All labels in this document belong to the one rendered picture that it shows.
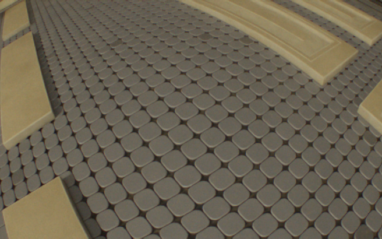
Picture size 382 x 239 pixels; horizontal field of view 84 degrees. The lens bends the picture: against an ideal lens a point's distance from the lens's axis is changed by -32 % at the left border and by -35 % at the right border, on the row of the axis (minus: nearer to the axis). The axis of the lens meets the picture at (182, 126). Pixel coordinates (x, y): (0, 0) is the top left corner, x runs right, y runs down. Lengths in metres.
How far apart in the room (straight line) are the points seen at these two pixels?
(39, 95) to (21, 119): 0.06
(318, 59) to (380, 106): 0.16
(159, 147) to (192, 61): 0.19
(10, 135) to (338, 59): 0.66
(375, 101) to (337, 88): 0.09
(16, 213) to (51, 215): 0.07
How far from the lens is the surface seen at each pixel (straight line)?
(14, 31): 1.07
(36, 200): 0.40
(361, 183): 0.41
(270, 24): 0.65
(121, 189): 0.37
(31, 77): 0.64
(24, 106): 0.56
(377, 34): 0.81
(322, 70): 0.52
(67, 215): 0.36
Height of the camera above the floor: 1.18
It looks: 48 degrees down
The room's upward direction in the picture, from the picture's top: 8 degrees counter-clockwise
